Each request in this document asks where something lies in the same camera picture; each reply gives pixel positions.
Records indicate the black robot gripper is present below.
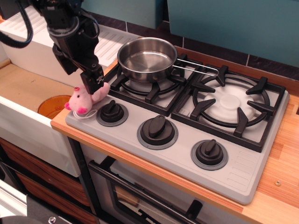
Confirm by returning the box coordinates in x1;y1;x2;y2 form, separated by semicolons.
50;25;104;95

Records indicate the pink stuffed pig toy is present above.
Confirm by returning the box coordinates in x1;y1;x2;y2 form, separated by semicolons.
64;82;110;114

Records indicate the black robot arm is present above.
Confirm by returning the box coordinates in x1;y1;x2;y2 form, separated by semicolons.
29;0;104;94

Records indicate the stainless steel pan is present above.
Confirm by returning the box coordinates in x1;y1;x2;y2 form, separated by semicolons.
117;37;219;83

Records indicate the black left burner grate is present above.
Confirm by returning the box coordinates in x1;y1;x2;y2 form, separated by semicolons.
97;54;203;116

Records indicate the black burner grate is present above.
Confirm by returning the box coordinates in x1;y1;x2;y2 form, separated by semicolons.
171;66;289;153
97;54;203;116

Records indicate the orange plastic bowl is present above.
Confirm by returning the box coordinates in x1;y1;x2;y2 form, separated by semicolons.
37;95;71;119

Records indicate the white toy sink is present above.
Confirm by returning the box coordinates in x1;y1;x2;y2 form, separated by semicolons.
0;5;141;178

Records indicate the black left stove knob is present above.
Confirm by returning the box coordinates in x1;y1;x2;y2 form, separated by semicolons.
96;100;128;127

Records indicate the black stove knob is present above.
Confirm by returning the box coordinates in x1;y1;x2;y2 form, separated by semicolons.
137;115;178;150
96;100;128;127
191;139;228;171

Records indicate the black middle stove knob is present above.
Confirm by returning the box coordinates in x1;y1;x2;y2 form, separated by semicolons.
137;115;178;150

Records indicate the wooden drawer front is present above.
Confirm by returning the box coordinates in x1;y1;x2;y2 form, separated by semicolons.
0;139;90;208

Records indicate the toy oven door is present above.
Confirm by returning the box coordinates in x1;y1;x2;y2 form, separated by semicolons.
88;156;246;224

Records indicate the grey toy stove top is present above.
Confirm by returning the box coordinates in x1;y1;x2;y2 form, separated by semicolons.
64;61;290;205

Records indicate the black right stove knob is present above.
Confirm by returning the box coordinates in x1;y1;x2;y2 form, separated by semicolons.
191;139;228;171

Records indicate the black right burner grate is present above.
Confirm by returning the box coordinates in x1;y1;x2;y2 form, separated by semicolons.
171;66;289;153

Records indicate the black braided cable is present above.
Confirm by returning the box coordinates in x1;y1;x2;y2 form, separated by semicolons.
0;4;34;49

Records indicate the black oven door handle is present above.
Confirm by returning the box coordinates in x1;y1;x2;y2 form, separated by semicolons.
88;161;196;224

